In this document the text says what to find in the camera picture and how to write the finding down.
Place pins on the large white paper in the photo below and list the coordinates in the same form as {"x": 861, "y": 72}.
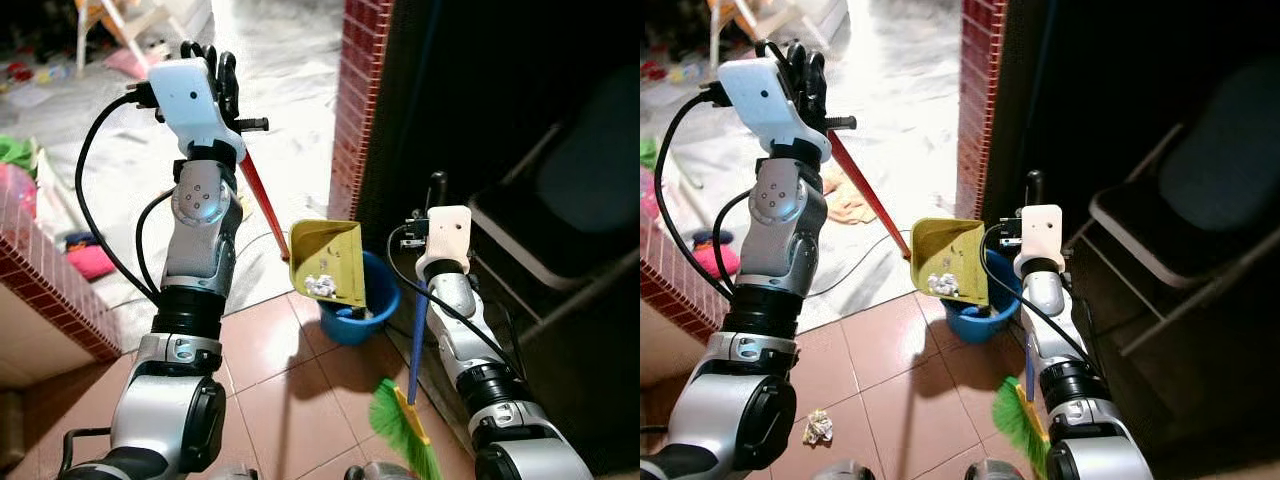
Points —
{"x": 321, "y": 285}
{"x": 944, "y": 284}

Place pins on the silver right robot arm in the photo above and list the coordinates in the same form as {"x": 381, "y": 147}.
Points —
{"x": 455, "y": 300}
{"x": 1045, "y": 300}

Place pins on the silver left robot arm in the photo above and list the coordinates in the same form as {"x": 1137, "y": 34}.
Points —
{"x": 785, "y": 240}
{"x": 195, "y": 250}

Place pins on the blue plastic bucket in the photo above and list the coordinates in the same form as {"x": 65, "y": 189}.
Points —
{"x": 1000, "y": 300}
{"x": 375, "y": 300}

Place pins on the orange towel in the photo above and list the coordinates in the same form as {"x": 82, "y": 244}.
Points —
{"x": 850, "y": 200}

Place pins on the black folding chair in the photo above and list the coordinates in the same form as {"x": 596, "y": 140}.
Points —
{"x": 570, "y": 190}
{"x": 1200, "y": 190}

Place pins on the green cloth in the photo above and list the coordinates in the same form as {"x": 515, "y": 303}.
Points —
{"x": 648, "y": 153}
{"x": 18, "y": 152}

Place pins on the pink soft slipper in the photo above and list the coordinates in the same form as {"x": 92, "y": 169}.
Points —
{"x": 715, "y": 255}
{"x": 90, "y": 258}

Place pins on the red plastic bag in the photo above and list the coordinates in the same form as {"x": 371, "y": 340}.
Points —
{"x": 649, "y": 192}
{"x": 15, "y": 190}

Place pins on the grey robot right foot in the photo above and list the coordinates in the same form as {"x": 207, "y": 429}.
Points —
{"x": 992, "y": 471}
{"x": 378, "y": 472}

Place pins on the small crumpled white paper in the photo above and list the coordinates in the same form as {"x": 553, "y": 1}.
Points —
{"x": 818, "y": 427}

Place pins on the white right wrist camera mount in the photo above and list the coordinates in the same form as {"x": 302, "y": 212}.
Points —
{"x": 447, "y": 238}
{"x": 1040, "y": 238}

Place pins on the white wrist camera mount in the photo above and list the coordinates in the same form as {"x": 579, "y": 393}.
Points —
{"x": 195, "y": 100}
{"x": 765, "y": 100}
{"x": 447, "y": 238}
{"x": 1040, "y": 238}

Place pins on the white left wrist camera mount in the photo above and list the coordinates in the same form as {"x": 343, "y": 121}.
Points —
{"x": 765, "y": 100}
{"x": 195, "y": 100}

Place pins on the white chair frame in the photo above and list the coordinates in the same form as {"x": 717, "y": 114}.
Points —
{"x": 125, "y": 25}
{"x": 745, "y": 22}

